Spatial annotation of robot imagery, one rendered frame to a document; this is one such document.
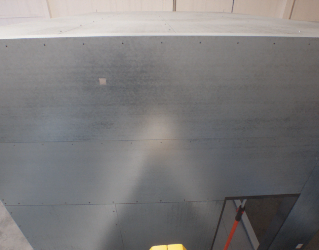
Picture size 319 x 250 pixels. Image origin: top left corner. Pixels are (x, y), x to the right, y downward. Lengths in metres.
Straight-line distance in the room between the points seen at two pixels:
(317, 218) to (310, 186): 0.50
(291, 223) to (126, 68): 1.85
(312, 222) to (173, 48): 1.91
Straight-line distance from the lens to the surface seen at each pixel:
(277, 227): 2.20
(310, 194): 1.93
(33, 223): 1.97
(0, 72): 1.19
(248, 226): 3.64
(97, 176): 1.37
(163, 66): 0.96
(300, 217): 2.14
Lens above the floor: 3.32
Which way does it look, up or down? 32 degrees down
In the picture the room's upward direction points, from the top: straight up
